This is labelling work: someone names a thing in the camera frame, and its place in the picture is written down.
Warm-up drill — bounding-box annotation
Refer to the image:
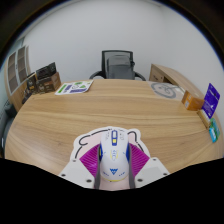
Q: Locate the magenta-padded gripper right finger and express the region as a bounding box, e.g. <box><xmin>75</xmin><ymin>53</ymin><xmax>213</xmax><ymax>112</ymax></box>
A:
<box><xmin>127</xmin><ymin>143</ymin><xmax>171</xmax><ymax>190</ymax></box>

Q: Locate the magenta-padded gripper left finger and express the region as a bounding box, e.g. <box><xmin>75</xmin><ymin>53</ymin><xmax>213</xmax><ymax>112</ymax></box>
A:
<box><xmin>58</xmin><ymin>143</ymin><xmax>101</xmax><ymax>190</ymax></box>

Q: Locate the white blue yellow computer mouse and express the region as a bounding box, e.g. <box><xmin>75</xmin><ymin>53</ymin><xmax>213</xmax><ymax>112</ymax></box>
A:
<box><xmin>98</xmin><ymin>127</ymin><xmax>132</xmax><ymax>183</ymax></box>

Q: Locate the pink white shaped mouse pad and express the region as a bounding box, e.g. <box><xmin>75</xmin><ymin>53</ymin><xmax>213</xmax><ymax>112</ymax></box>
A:
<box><xmin>72</xmin><ymin>125</ymin><xmax>152</xmax><ymax>192</ymax></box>

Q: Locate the teal flat book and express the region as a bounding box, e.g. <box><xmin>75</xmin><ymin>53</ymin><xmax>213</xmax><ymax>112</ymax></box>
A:
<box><xmin>209</xmin><ymin>123</ymin><xmax>219</xmax><ymax>143</ymax></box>

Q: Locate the small tan box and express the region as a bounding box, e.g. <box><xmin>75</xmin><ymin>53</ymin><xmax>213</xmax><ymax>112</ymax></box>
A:
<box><xmin>197</xmin><ymin>109</ymin><xmax>212</xmax><ymax>130</ymax></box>

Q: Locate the green folded cloth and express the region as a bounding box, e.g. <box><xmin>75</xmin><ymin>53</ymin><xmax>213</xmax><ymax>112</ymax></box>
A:
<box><xmin>208</xmin><ymin>118</ymin><xmax>221</xmax><ymax>144</ymax></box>

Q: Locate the orange-brown wooden box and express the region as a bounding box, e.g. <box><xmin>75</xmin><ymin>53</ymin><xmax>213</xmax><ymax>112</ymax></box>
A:
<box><xmin>181</xmin><ymin>90</ymin><xmax>205</xmax><ymax>112</ymax></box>

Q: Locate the green and white printed flyer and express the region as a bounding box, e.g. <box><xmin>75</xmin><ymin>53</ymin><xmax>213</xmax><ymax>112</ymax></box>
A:
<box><xmin>54</xmin><ymin>79</ymin><xmax>95</xmax><ymax>96</ymax></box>

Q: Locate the brown cardboard box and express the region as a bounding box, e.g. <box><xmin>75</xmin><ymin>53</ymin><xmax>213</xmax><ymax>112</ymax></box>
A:
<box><xmin>35</xmin><ymin>72</ymin><xmax>62</xmax><ymax>95</ymax></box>

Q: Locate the purple standing display card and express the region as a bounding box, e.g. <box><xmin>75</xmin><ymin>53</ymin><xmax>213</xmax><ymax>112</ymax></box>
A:
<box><xmin>201</xmin><ymin>82</ymin><xmax>221</xmax><ymax>120</ymax></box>

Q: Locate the black cardboard box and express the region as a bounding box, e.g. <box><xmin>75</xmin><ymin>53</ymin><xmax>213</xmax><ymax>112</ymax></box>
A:
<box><xmin>35</xmin><ymin>62</ymin><xmax>57</xmax><ymax>80</ymax></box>

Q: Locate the black mesh office chair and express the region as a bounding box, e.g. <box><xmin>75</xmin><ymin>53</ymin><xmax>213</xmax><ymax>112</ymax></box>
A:
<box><xmin>89</xmin><ymin>49</ymin><xmax>147</xmax><ymax>82</ymax></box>

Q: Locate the wooden shelf unit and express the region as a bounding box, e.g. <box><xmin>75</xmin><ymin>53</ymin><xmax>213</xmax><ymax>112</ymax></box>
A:
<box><xmin>3</xmin><ymin>44</ymin><xmax>34</xmax><ymax>112</ymax></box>

